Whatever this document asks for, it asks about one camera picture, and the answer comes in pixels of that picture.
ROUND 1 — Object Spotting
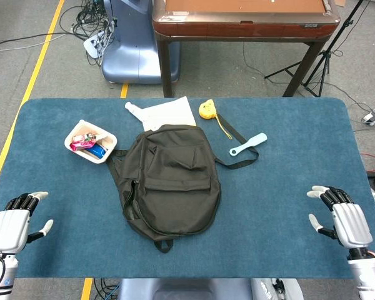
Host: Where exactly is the blue-grey machine pedestal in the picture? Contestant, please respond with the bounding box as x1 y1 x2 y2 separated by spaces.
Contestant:
101 0 181 84

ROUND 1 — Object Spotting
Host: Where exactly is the white rectangular food tray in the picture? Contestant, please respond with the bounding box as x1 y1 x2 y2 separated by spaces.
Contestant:
64 119 118 164

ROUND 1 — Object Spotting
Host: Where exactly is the black fabric backpack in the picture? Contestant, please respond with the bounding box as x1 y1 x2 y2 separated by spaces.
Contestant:
106 112 259 254

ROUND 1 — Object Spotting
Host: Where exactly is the brown mahjong table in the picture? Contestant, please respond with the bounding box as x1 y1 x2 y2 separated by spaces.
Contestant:
152 0 341 98

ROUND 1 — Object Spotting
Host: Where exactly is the white plastic tube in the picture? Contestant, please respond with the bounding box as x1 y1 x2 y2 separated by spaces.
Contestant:
124 101 151 124

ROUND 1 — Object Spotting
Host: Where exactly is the red cable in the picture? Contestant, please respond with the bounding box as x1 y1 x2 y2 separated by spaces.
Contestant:
361 152 375 173

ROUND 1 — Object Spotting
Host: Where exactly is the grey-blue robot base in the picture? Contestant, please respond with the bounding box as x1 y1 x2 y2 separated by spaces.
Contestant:
117 277 304 300

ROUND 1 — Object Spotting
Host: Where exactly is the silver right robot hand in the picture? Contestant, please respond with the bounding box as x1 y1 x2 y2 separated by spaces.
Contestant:
306 185 374 251

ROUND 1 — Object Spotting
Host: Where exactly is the black floor cable bundle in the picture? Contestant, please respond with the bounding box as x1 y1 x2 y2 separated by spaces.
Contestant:
59 0 116 66

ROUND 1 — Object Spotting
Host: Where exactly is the white paper booklet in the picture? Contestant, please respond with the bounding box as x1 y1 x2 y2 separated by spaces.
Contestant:
140 96 198 133

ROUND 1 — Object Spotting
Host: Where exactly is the yellow tape measure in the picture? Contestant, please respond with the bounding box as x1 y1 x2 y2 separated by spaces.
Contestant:
198 99 233 141

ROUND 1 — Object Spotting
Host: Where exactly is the pink snack packet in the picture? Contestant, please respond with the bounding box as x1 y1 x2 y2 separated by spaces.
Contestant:
69 136 98 152

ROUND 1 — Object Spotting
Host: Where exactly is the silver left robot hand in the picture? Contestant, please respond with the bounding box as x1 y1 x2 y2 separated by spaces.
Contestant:
0 191 54 254

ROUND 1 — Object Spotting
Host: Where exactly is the blue snack packet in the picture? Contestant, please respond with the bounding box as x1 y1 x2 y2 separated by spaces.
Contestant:
82 143 109 159

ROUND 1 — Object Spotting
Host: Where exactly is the blue carpet table cover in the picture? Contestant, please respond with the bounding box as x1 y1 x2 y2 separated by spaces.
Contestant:
0 97 375 279

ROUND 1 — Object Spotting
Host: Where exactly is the black tripod stand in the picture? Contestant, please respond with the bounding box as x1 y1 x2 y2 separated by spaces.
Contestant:
264 0 365 98

